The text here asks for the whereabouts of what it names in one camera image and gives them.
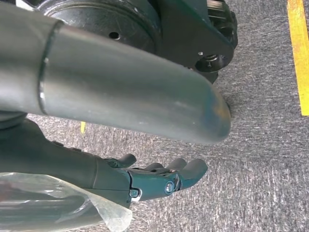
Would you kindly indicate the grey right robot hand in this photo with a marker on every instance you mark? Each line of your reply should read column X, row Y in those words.
column 125, row 89

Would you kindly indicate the yellow floor tape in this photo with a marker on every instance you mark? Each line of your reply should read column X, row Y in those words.
column 83, row 127
column 299, row 54

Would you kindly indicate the clear plastic film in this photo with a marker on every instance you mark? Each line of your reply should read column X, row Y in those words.
column 36, row 205

